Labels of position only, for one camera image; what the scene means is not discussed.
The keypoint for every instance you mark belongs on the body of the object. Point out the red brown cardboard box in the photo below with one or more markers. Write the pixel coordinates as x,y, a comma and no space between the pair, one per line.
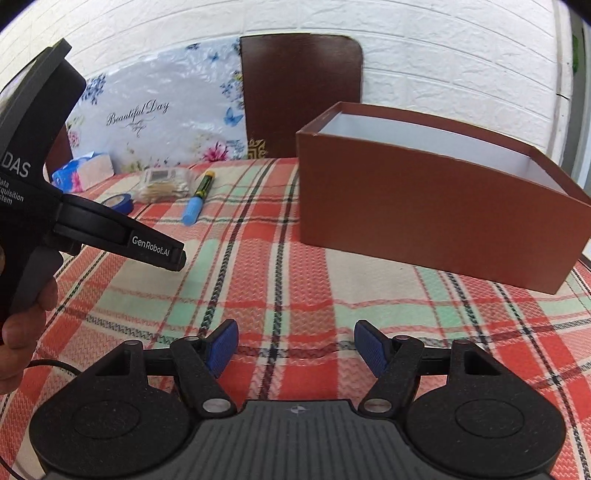
435,192

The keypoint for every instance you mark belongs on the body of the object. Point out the black yellow Flash Color marker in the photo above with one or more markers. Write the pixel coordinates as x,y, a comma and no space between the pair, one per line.
196,202

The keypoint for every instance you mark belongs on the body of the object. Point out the dark brown wooden headboard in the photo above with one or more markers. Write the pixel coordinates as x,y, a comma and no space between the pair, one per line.
288,79

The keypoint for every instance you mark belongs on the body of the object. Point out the blue tape roll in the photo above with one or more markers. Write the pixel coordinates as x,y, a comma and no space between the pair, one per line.
121,203

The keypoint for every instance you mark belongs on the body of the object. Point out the red plaid bed cloth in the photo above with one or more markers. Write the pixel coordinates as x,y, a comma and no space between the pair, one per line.
296,305

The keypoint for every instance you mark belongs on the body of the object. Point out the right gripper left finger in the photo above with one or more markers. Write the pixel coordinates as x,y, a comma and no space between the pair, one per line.
199,362

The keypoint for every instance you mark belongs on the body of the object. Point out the floral plastic wrapped pillow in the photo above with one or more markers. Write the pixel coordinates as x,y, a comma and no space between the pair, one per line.
174,107

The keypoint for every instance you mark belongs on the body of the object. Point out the grey door frame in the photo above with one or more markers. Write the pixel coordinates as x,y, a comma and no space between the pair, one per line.
569,144

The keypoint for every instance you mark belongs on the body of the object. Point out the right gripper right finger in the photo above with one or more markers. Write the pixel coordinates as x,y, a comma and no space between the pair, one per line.
395,362

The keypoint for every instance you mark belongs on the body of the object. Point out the blue tissue pack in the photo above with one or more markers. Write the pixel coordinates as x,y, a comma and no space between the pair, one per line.
82,173

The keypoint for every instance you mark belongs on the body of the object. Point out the cotton swab bag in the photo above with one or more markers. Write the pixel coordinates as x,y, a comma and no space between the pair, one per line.
163,184

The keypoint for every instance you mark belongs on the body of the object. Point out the person's left hand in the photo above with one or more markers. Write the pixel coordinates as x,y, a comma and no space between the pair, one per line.
22,330

